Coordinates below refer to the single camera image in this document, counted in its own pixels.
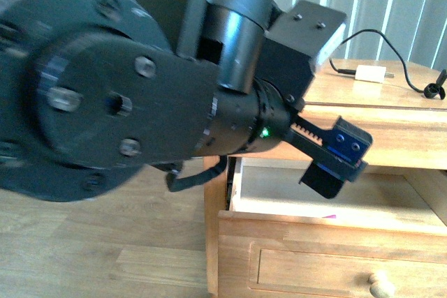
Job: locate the pale green pleated curtain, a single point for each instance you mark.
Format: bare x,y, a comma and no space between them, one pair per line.
416,28

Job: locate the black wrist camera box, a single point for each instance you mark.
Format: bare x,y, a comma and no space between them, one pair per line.
297,45

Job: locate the wooden nightstand cabinet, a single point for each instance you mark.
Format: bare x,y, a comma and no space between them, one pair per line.
409,131

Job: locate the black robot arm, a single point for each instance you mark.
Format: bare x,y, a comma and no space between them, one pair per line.
93,90

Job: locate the white power adapter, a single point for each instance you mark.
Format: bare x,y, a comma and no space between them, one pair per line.
375,74

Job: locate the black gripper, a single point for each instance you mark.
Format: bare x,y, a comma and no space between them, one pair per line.
259,121

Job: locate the upper drawer wooden knob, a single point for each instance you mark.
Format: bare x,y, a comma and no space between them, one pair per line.
380,286

